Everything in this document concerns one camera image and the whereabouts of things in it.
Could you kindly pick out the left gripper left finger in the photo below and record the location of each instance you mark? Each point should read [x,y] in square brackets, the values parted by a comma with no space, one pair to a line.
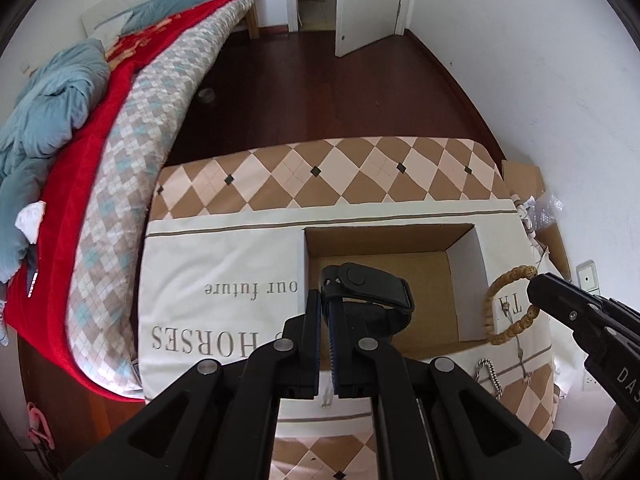
[215,421]

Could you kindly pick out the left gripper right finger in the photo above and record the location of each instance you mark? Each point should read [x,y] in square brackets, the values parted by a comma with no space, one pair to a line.
[431,420]

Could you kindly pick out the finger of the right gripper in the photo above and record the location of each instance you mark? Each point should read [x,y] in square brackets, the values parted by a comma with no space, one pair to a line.
[565,302]

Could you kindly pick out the clear bubble wrap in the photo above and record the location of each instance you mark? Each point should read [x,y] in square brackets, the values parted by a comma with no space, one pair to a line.
[544,210]

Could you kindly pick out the flat brown cardboard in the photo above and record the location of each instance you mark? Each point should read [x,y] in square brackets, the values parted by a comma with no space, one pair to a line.
[523,181]

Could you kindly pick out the open cardboard box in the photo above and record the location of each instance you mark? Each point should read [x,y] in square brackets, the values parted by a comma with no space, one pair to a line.
[421,286]

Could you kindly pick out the white printed cloth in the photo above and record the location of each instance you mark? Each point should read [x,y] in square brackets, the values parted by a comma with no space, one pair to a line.
[218,287]

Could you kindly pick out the pink slippers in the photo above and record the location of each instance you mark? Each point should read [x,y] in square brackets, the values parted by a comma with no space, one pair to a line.
[38,429]

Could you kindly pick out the red blanket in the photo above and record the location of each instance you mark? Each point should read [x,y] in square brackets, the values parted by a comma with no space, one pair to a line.
[80,155]

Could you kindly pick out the diamond pattern tablecloth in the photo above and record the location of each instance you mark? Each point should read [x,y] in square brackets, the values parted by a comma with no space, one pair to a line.
[329,173]

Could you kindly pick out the bed with checkered mattress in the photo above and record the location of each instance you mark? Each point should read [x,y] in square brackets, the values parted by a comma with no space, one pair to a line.
[72,301]

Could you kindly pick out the small round floor object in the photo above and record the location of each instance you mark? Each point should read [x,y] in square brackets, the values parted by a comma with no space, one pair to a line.
[206,95]

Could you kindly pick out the blue quilt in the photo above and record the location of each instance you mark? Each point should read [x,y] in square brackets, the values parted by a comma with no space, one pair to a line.
[52,143]

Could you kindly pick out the white door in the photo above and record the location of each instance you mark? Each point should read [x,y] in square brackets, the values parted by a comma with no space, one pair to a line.
[363,22]

